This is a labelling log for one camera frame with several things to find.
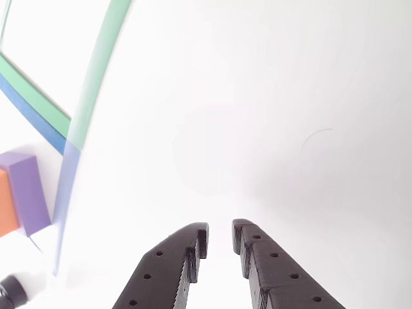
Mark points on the large purple block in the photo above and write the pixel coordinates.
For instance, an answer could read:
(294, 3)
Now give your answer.
(30, 193)

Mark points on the orange block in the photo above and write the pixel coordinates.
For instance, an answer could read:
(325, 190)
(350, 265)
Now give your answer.
(6, 206)

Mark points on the blue tape square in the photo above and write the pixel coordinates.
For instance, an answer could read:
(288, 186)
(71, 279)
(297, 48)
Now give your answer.
(67, 180)

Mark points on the green tape square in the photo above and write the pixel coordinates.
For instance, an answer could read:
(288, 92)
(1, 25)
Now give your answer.
(93, 74)

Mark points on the black tripod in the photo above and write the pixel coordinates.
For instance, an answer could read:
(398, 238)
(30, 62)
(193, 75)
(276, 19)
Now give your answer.
(13, 289)

